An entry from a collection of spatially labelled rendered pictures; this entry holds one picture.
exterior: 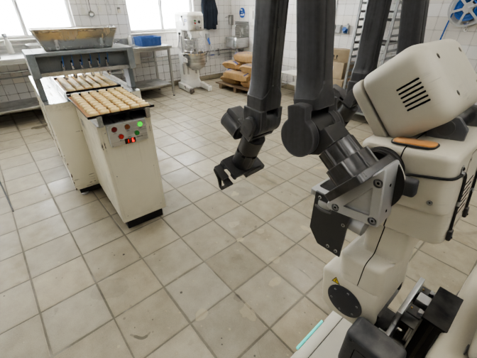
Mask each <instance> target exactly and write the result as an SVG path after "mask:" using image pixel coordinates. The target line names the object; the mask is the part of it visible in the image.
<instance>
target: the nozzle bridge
mask: <svg viewBox="0 0 477 358"><path fill-rule="evenodd" d="M106 52H107V53H108V58H109V66H106V62H105V57H107V54H106ZM22 53H23V56H24V58H25V60H26V64H27V66H28V69H29V71H30V73H31V75H32V78H33V81H34V83H35V86H36V89H37V91H38V94H39V96H40V99H41V101H42V102H47V101H48V98H47V96H46V94H45V90H44V88H43V85H42V82H41V80H40V79H42V78H43V77H55V76H62V75H74V74H81V73H88V72H100V71H107V70H118V69H124V72H125V76H126V83H127V86H129V87H130V88H136V83H135V80H134V76H133V68H136V63H135V58H134V54H133V47H131V46H128V45H123V44H120V43H115V44H113V46H112V47H108V48H89V49H78V50H59V51H48V52H46V51H44V50H43V49H42V48H37V49H30V50H29V49H26V50H22ZM98 53H99V55H98ZM80 54H81V55H82V63H83V66H84V69H81V67H80V61H79V59H81V55H80ZM89 54H90V55H91V60H92V67H93V68H90V67H89V63H88V58H90V56H89ZM61 55H62V56H61ZM71 55H72V57H71ZM62 57H63V62H64V65H65V69H66V71H63V70H62V66H61V61H62ZM98 57H100V64H101V67H98V64H97V58H98ZM71 59H73V63H74V67H75V70H72V67H71V64H70V60H71Z"/></svg>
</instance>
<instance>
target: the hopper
mask: <svg viewBox="0 0 477 358"><path fill-rule="evenodd" d="M27 29H28V30H29V31H30V32H31V34H32V35H33V37H34V38H35V39H36V40H37V42H38V43H39V44H40V46H41V48H42V49H43V50H44V51H46V52H48V51H59V50H78V49H89V48H108V47H112V46H113V42H114V37H115V34H116V29H117V27H113V26H74V27H50V28H27Z"/></svg>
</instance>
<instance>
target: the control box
mask: <svg viewBox="0 0 477 358"><path fill-rule="evenodd" d="M140 121H141V122H142V123H143V125H142V126H138V122H140ZM127 124H128V125H130V129H125V125H127ZM113 127H116V128H117V131H116V132H113V131H112V130H111V129H112V128H113ZM105 128H106V132H107V136H108V138H109V143H110V146H111V147H112V148H113V147H117V146H122V145H125V144H127V142H126V139H128V140H129V143H133V141H134V142H136V141H141V140H144V139H148V131H147V127H146V120H145V118H143V117H142V118H138V119H132V120H128V121H123V122H119V123H115V124H109V125H105ZM135 131H139V132H140V134H139V135H135ZM120 134H123V135H124V138H123V139H120V138H119V135H120ZM132 138H134V140H133V141H132Z"/></svg>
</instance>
